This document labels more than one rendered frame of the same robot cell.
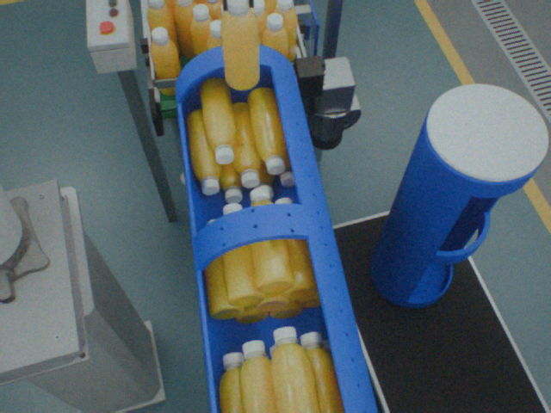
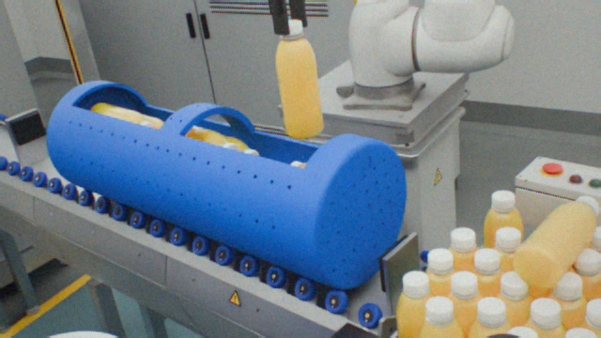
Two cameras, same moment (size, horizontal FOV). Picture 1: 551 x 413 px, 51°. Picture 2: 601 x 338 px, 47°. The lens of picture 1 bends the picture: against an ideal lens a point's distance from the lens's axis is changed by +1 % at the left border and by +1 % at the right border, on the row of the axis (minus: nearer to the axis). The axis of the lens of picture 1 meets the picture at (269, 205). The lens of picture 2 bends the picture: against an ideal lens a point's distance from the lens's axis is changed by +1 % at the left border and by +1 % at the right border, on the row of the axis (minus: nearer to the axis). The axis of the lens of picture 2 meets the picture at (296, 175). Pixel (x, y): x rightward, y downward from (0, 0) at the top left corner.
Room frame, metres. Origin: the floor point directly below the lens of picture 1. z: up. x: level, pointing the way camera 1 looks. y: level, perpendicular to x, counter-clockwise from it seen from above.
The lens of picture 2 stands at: (1.72, -0.66, 1.75)
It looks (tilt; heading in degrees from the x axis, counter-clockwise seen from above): 27 degrees down; 144
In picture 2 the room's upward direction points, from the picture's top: 9 degrees counter-clockwise
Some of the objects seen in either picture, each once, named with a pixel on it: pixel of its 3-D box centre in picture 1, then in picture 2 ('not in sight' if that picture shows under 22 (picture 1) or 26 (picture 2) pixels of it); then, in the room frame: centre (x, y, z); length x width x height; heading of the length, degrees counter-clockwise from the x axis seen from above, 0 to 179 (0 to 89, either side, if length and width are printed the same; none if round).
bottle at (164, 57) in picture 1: (166, 63); (503, 246); (1.06, 0.27, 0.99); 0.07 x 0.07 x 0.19
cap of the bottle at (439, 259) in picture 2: not in sight; (440, 259); (1.10, 0.05, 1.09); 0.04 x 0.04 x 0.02
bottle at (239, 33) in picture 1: (240, 45); (298, 84); (0.79, 0.05, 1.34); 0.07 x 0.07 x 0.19
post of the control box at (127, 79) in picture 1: (151, 150); not in sight; (1.13, 0.40, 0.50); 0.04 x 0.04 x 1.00; 9
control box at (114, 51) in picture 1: (111, 28); (577, 200); (1.13, 0.40, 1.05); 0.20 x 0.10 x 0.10; 9
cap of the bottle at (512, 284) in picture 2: not in sight; (515, 284); (1.22, 0.07, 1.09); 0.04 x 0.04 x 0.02
